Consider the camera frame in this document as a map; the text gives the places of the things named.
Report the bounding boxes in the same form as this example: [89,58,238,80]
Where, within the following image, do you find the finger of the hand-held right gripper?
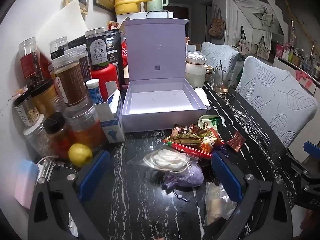
[286,154,320,178]
[304,142,320,159]

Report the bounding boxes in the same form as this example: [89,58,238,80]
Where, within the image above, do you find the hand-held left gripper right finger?
[211,151,293,240]

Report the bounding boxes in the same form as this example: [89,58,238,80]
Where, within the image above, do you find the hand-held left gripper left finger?
[27,150,110,240]

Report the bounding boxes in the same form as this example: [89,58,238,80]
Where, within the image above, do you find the clear bag white contents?
[204,181,238,227]

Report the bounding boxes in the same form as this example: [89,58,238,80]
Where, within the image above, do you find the brown sachet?
[226,132,247,153]

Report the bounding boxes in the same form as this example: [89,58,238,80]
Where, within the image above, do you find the purple drawstring pouch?
[162,166,204,202]

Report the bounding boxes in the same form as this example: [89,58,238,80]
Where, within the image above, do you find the orange snack packet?
[200,127,223,153]

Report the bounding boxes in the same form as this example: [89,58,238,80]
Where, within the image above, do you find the red white packet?
[162,139,213,159]

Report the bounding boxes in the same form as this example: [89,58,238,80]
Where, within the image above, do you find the green gold candy wrapper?
[167,133,200,146]

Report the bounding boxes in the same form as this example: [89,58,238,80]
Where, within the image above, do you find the green milk packet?
[197,115,220,132]

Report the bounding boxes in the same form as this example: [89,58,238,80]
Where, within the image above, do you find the white cord bag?
[144,149,199,173]

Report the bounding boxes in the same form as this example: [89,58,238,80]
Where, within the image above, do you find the brown chocolate wrapper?
[171,124,200,140]

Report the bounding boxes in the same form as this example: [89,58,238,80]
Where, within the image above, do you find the lilac gift box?
[122,19,208,132]

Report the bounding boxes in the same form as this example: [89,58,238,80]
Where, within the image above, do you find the yellow lemon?
[68,143,93,167]

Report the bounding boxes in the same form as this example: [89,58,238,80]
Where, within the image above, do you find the wide jar orange contents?
[64,100,106,153]

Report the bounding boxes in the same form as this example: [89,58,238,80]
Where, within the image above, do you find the blue white carton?
[94,90,125,143]

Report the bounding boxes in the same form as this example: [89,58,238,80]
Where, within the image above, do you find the black lid jar red contents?
[44,112,73,159]

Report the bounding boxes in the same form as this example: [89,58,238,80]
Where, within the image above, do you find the chair with leaf pattern cover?
[236,56,318,148]
[201,42,240,73]

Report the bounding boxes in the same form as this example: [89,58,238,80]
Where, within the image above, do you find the white lid clear jar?
[24,120,51,157]

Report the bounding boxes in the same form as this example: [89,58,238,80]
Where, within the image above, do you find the pink cloth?
[295,70,313,83]

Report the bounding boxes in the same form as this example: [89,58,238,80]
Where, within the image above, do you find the blue tablet tube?
[86,79,103,104]

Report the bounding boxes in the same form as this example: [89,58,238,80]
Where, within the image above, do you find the white tissue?
[195,87,211,110]

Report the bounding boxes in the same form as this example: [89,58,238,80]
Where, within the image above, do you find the black lid jar amber contents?
[30,80,60,116]

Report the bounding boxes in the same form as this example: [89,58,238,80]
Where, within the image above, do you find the tall jar brown label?
[52,55,88,107]

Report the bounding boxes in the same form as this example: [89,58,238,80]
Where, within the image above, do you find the black lid jar of nuts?
[14,95,41,127]

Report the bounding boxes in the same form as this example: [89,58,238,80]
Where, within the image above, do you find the red bottle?
[90,64,120,103]

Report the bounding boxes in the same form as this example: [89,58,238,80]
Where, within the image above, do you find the row of bottles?
[275,40,320,78]

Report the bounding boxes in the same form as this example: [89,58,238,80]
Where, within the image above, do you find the glass cup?
[213,66,234,95]

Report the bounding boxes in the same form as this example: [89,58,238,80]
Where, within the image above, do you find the cream ceramic jar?
[185,51,208,87]

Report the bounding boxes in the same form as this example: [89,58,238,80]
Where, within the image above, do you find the clear jar dark brown label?
[64,44,92,80]

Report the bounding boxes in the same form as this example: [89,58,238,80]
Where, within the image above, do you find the cream tote bag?
[232,26,252,54]
[254,35,268,57]

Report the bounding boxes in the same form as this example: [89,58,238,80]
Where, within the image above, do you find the black coffee bag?
[105,29,126,85]

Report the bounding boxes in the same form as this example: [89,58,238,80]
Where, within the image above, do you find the clear jar black label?
[49,36,69,60]

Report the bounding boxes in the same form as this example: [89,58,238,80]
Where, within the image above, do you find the clear jar red label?
[19,37,45,81]

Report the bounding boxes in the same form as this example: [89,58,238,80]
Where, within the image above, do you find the red snack packet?
[107,21,123,31]

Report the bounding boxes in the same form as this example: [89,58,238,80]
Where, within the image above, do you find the white foam board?
[32,0,91,53]

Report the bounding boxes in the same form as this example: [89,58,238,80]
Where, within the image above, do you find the brown patterned tote bag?
[208,7,225,39]

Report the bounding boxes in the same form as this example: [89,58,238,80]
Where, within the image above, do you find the white refrigerator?
[116,11,174,30]

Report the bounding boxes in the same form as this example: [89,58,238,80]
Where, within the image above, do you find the yellow pot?
[114,0,153,15]

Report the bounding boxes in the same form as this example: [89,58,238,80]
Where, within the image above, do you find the dark wooden door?
[172,4,189,21]

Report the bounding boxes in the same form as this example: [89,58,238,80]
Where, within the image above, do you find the green kettle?
[146,0,169,13]

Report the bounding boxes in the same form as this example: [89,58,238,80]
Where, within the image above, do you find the black kettle cable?
[145,9,169,19]

